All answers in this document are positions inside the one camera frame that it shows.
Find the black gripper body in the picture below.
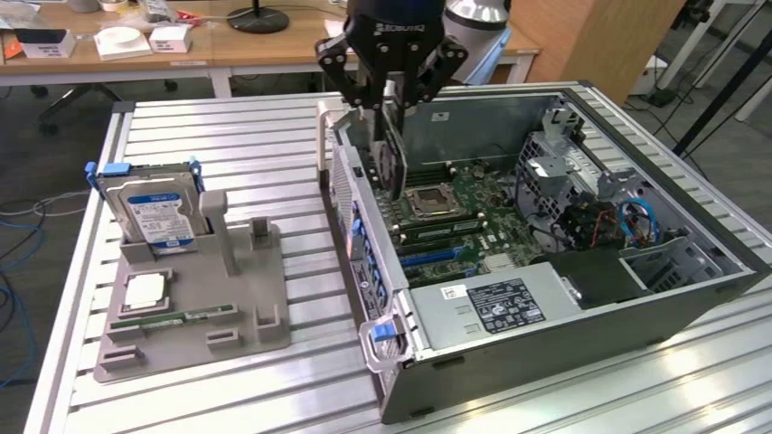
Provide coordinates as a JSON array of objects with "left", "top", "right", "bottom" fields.
[{"left": 343, "top": 0, "right": 449, "bottom": 76}]

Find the black graphics card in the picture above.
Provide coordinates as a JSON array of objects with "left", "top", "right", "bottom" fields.
[{"left": 366, "top": 79, "right": 413, "bottom": 203}]

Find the stack of white papers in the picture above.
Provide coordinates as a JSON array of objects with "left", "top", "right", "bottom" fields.
[{"left": 323, "top": 17, "right": 355, "bottom": 53}]

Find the wooden desk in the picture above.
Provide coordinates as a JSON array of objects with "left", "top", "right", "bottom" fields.
[{"left": 0, "top": 0, "right": 542, "bottom": 87}]

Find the black round lamp base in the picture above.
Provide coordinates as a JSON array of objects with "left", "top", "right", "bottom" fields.
[{"left": 226, "top": 0, "right": 293, "bottom": 35}]

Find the wooden cabinet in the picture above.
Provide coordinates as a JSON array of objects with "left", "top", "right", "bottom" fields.
[{"left": 510, "top": 0, "right": 690, "bottom": 96}]

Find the metal disk bay cage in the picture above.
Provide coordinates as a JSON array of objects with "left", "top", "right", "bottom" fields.
[{"left": 515, "top": 106, "right": 611, "bottom": 191}]

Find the small white carton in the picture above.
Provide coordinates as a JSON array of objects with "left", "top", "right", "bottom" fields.
[{"left": 147, "top": 24, "right": 195, "bottom": 54}]

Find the CPU socket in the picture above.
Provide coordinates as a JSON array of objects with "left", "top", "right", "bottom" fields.
[{"left": 405, "top": 184, "right": 461, "bottom": 223}]

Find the installed black RAM stick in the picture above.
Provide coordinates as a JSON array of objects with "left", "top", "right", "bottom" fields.
[
  {"left": 395, "top": 221, "right": 489, "bottom": 243},
  {"left": 390, "top": 212, "right": 487, "bottom": 231}
]

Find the green motherboard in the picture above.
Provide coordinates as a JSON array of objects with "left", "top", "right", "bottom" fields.
[{"left": 367, "top": 160, "right": 566, "bottom": 290}]

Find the dark floor power adapter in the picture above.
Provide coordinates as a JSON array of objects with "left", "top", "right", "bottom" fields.
[{"left": 649, "top": 88, "right": 681, "bottom": 109}]

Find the blue expansion slot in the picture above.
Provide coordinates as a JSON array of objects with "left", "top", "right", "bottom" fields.
[{"left": 398, "top": 250, "right": 463, "bottom": 269}]

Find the hard disk with blue carrier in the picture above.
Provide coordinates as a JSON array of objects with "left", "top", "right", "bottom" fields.
[{"left": 83, "top": 156, "right": 210, "bottom": 250}]

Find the silver chipset heatsink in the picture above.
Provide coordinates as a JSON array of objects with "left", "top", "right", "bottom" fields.
[{"left": 485, "top": 253, "right": 522, "bottom": 273}]

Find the black stand pole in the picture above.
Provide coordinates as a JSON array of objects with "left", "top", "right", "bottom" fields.
[{"left": 673, "top": 26, "right": 772, "bottom": 157}]

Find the white box with black lid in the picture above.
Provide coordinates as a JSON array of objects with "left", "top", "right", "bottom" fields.
[{"left": 13, "top": 27, "right": 79, "bottom": 60}]

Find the grey plastic parts rack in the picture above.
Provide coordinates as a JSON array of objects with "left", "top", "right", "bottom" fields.
[{"left": 94, "top": 189, "right": 293, "bottom": 384}]

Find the grey power supply unit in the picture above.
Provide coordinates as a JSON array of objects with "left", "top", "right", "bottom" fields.
[{"left": 410, "top": 263, "right": 585, "bottom": 353}]

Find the silver CPU chip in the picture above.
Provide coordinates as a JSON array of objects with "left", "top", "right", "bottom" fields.
[{"left": 123, "top": 273, "right": 169, "bottom": 311}]

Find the green RAM stick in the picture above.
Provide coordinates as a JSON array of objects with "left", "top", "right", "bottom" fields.
[{"left": 110, "top": 305, "right": 238, "bottom": 330}]

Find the open grey PC case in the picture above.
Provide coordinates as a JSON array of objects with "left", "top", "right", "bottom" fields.
[{"left": 317, "top": 88, "right": 772, "bottom": 425}]

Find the white table frame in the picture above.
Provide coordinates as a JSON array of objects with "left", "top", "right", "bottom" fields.
[{"left": 654, "top": 0, "right": 743, "bottom": 91}]

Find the blue disk wire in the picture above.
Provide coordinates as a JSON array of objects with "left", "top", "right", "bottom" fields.
[{"left": 618, "top": 197, "right": 665, "bottom": 249}]

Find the blue floor cable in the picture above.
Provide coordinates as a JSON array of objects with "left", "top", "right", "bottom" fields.
[{"left": 0, "top": 212, "right": 47, "bottom": 390}]

